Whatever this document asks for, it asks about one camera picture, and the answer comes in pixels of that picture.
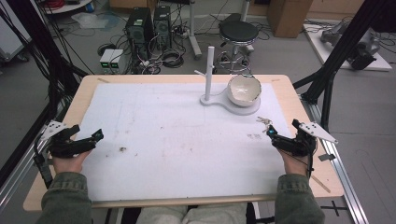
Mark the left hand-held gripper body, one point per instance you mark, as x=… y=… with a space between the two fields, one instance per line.
x=63 y=144

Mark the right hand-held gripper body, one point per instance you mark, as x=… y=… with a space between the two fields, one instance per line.
x=300 y=141

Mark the person's left hand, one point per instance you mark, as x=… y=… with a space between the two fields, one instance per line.
x=70 y=161

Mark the person's right hand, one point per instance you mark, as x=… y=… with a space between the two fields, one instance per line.
x=294 y=163

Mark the small brown crumb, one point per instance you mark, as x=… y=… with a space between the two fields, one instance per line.
x=122 y=149

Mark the small grey tag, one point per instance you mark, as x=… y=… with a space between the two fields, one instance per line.
x=327 y=157

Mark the strip of beige tape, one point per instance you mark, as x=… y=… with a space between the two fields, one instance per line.
x=320 y=183

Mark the white bowl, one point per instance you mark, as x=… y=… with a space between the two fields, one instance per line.
x=244 y=90

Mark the white power supply unit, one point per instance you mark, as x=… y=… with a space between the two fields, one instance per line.
x=106 y=60
x=117 y=60

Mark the white table mat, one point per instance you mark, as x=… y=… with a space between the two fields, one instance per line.
x=180 y=149

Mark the white platform board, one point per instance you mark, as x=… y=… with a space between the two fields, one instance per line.
x=345 y=59

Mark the black round stool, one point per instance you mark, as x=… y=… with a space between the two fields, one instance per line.
x=239 y=32

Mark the clear plastic bag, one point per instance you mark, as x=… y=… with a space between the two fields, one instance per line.
x=90 y=21

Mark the large black computer tower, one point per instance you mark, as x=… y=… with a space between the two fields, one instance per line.
x=139 y=28

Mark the brown wooden cabinet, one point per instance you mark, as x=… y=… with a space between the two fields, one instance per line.
x=289 y=17

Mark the white panel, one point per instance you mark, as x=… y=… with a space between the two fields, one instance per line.
x=11 y=40

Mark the small black computer tower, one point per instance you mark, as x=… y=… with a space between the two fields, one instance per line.
x=162 y=25

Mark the white metal stand leg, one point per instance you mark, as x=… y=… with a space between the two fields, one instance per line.
x=194 y=31

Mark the round white table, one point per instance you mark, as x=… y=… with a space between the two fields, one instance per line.
x=67 y=6

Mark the aluminium rail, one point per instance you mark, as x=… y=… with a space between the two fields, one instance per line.
x=339 y=174
x=18 y=183

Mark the white stand with post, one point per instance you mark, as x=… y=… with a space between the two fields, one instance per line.
x=210 y=77

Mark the black metal frame stand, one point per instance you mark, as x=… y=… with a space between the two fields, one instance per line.
x=339 y=53
x=37 y=46

